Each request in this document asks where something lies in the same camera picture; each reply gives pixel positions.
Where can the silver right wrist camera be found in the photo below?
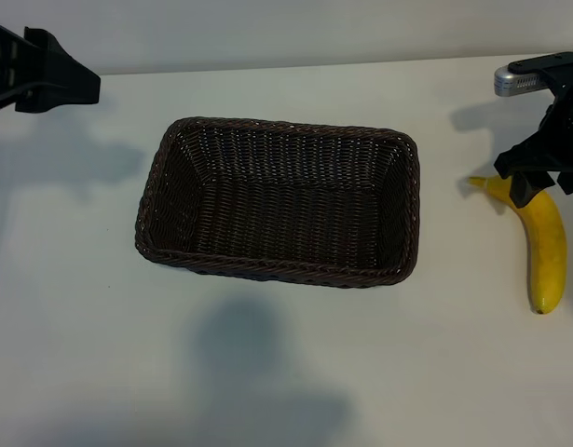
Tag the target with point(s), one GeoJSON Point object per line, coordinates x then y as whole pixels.
{"type": "Point", "coordinates": [514, 84]}

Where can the dark brown wicker basket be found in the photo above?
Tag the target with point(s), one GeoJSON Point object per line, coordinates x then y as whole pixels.
{"type": "Point", "coordinates": [276, 205]}

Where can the yellow banana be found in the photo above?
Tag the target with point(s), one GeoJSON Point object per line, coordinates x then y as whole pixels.
{"type": "Point", "coordinates": [547, 256]}

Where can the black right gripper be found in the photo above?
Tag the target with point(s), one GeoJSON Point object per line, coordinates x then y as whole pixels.
{"type": "Point", "coordinates": [568, 116]}

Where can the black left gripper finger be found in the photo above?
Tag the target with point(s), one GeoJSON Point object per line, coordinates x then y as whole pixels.
{"type": "Point", "coordinates": [2, 65]}
{"type": "Point", "coordinates": [62, 84]}

